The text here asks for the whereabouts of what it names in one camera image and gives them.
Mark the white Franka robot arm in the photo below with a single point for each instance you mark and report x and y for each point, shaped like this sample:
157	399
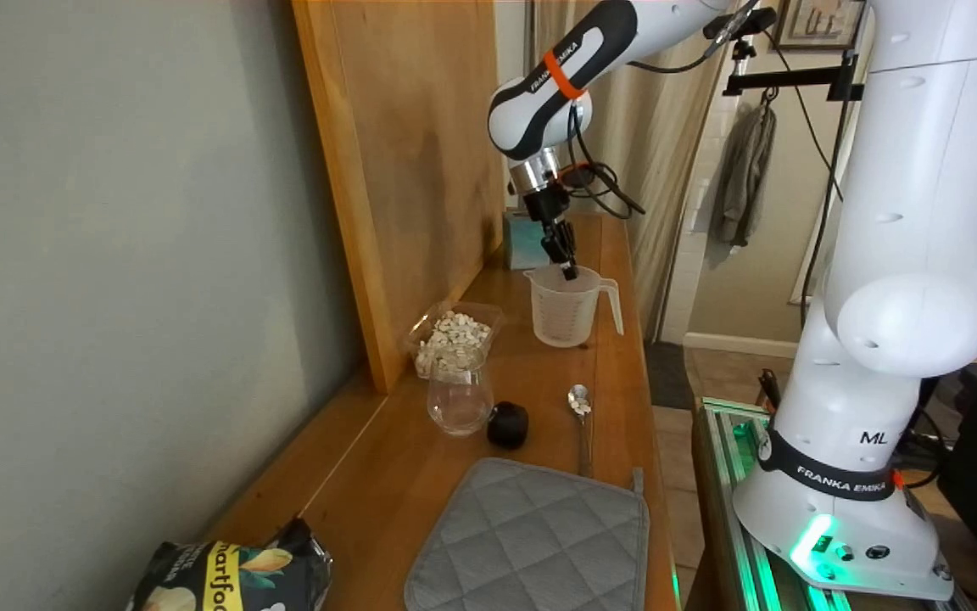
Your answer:
931	247

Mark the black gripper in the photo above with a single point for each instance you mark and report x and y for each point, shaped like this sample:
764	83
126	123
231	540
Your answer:
554	222

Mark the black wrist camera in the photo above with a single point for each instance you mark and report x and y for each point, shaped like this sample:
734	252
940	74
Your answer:
583	175

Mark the hanging grey cloth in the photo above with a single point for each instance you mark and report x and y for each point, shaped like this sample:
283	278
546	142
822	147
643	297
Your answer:
742	181

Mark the clear container of white beans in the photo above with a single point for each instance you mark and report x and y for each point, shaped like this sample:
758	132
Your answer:
454	341

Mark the metal spoon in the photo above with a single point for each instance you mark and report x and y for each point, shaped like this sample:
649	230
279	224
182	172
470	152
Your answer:
580	400

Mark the black metal bracket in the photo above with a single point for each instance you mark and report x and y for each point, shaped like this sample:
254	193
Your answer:
794	80

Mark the clear tray of nuts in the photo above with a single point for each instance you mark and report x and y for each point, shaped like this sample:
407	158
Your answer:
461	405

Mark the small black round object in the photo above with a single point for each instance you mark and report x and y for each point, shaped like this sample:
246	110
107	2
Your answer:
506	426

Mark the green lit aluminium mount frame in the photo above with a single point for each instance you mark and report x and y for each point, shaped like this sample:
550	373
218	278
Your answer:
738	452

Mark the large wooden back panel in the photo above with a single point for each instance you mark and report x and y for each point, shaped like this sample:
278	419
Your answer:
410	158

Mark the clear plastic measuring jug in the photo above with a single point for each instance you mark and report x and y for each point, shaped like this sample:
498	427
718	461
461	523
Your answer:
565	305

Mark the black yellow snack bag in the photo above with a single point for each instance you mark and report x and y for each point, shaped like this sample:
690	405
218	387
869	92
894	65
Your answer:
230	571

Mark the blue cube tissue box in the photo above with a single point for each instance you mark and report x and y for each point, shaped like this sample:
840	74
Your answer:
523	242

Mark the grey quilted pot holder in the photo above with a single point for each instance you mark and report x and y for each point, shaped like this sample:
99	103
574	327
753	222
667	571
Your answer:
529	536

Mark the framed wall picture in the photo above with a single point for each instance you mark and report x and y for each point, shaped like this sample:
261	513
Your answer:
822	21

